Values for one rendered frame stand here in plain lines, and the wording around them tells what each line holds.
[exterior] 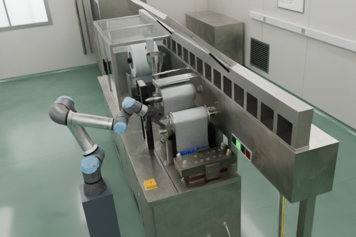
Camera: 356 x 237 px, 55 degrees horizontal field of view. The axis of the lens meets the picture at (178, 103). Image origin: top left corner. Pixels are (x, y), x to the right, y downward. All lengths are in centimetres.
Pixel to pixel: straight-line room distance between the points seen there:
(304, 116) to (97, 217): 151
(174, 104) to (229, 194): 74
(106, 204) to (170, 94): 87
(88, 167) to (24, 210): 180
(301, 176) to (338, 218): 182
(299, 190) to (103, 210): 128
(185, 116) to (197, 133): 17
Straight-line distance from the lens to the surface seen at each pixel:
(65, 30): 767
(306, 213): 214
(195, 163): 233
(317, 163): 184
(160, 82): 254
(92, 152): 240
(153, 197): 229
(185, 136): 239
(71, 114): 217
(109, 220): 252
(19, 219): 392
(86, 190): 241
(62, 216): 375
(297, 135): 168
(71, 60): 782
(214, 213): 253
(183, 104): 256
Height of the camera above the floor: 237
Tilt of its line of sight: 25 degrees down
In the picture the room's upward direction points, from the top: 4 degrees counter-clockwise
